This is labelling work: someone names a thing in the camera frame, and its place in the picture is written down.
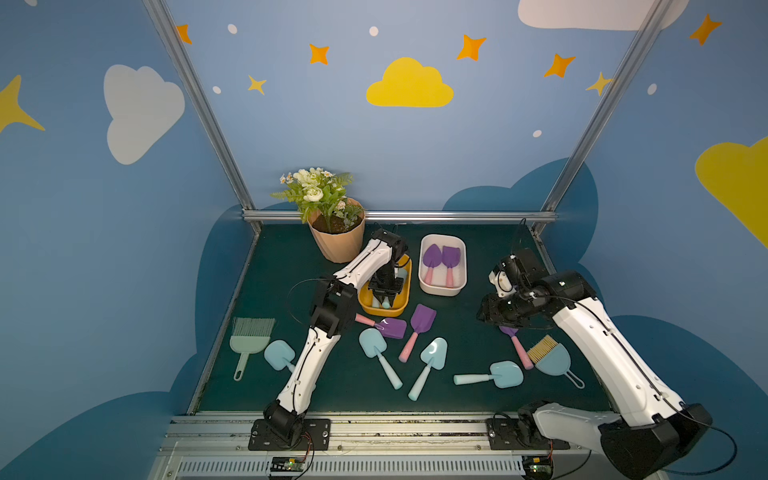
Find yellow plastic storage box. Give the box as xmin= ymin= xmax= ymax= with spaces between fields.
xmin=358 ymin=254 xmax=413 ymax=318

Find purple pointed shovel pink handle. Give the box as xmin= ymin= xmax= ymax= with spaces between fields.
xmin=423 ymin=244 xmax=442 ymax=285

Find white plastic storage box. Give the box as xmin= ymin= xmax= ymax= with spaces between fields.
xmin=418 ymin=234 xmax=468 ymax=297

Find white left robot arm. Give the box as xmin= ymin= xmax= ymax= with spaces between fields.
xmin=263 ymin=228 xmax=408 ymax=447

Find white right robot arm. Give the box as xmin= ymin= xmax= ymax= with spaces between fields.
xmin=477 ymin=249 xmax=712 ymax=479

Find purple square shovel lying sideways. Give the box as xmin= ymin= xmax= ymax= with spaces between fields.
xmin=355 ymin=314 xmax=408 ymax=339

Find blue hand brush tan bristles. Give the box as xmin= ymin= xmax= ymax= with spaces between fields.
xmin=527 ymin=335 xmax=585 ymax=389

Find potted white flower plant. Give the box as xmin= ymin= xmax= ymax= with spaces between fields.
xmin=271 ymin=167 xmax=365 ymax=264

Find rear aluminium crossbar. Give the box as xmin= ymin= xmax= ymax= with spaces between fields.
xmin=242 ymin=209 xmax=557 ymax=224

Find right circuit board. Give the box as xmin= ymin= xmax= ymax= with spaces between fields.
xmin=522 ymin=456 xmax=553 ymax=480

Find circuit board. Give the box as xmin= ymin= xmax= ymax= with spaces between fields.
xmin=522 ymin=456 xmax=553 ymax=480
xmin=269 ymin=457 xmax=305 ymax=475

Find left circuit board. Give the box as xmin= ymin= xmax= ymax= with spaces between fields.
xmin=269 ymin=457 xmax=305 ymax=475

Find purple square shovel pink handle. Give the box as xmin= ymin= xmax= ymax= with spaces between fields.
xmin=398 ymin=304 xmax=437 ymax=363

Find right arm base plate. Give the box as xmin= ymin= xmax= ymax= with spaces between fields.
xmin=485 ymin=416 xmax=570 ymax=451

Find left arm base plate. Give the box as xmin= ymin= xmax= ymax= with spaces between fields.
xmin=247 ymin=418 xmax=331 ymax=451

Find aluminium rail front frame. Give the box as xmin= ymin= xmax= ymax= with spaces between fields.
xmin=149 ymin=411 xmax=620 ymax=479

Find right aluminium frame post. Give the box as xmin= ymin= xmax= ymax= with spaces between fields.
xmin=532 ymin=0 xmax=674 ymax=239

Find aluminium frame post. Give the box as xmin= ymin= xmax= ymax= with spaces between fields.
xmin=143 ymin=0 xmax=262 ymax=236
xmin=532 ymin=0 xmax=674 ymax=239

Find left aluminium frame post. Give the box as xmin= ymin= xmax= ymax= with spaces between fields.
xmin=143 ymin=0 xmax=262 ymax=236

